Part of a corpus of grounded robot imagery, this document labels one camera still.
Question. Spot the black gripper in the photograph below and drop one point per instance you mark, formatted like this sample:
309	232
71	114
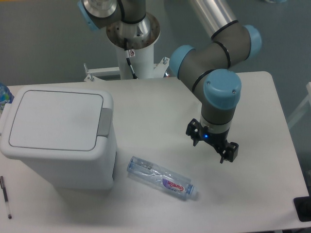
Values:
227	151

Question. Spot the white plastic trash can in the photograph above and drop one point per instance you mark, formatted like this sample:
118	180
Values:
65	135

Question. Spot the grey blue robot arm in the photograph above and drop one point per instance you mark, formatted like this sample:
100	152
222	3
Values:
206	73

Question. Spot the clear plastic water bottle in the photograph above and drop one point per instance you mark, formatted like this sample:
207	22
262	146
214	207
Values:
163	178

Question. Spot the black device at edge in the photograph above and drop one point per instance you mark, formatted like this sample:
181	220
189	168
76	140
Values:
303	208

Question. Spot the blue capped bottle at edge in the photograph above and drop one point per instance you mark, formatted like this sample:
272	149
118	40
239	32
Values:
5	96

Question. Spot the black gel pen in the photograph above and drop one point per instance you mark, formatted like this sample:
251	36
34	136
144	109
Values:
6	200

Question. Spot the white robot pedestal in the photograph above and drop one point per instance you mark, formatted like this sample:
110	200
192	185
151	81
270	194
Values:
134	46

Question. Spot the white frame at right edge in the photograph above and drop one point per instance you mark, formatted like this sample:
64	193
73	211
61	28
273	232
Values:
303	107

